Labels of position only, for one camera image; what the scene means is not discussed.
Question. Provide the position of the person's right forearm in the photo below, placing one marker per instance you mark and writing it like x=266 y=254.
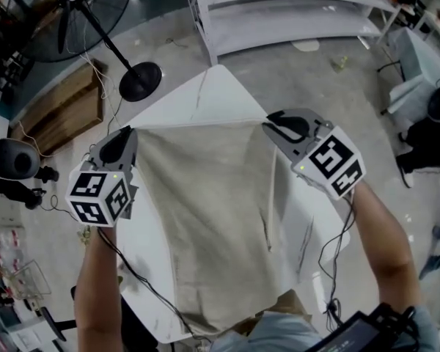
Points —
x=385 y=255

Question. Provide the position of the table with light blue cloth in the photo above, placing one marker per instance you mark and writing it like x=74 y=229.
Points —
x=410 y=68

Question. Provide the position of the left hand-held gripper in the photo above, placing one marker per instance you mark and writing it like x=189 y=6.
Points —
x=95 y=196

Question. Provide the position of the beige cloth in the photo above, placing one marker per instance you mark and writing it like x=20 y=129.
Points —
x=212 y=215

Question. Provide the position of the white floor disc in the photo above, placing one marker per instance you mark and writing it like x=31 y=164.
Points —
x=306 y=45

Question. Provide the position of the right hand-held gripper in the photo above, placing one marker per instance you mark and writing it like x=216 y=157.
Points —
x=333 y=160

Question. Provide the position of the person's left forearm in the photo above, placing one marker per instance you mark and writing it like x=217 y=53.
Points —
x=99 y=295

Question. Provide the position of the small green floor item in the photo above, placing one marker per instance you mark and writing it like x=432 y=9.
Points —
x=340 y=64

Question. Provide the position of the wooden floor platform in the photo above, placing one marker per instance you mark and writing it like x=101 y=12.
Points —
x=66 y=108

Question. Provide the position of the black tablet device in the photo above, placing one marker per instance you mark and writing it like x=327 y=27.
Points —
x=352 y=337

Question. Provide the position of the white metal shelf rack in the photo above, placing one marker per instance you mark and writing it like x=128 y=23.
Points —
x=278 y=17

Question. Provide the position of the clear acrylic box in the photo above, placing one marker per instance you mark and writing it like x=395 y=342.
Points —
x=29 y=279

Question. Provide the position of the black pedestal fan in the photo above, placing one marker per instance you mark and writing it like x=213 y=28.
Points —
x=139 y=83

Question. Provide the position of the person's khaki trousers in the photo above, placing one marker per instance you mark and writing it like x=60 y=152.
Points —
x=289 y=304

